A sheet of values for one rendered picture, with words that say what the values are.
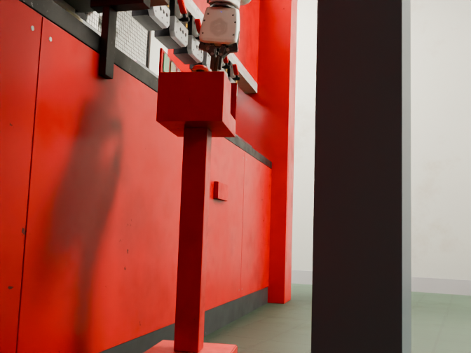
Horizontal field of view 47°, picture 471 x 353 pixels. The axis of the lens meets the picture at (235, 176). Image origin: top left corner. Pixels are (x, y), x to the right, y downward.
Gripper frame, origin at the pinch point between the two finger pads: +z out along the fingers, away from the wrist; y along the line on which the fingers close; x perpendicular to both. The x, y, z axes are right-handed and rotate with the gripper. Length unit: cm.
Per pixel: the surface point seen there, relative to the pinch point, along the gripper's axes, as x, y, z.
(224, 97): -13.5, 6.1, 12.0
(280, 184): 200, 4, 11
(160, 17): 44, -33, -30
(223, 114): -13.6, 6.5, 16.0
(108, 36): -14.8, -24.3, -0.8
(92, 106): -16.8, -24.9, 17.6
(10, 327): -40, -23, 66
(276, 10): 201, -11, -103
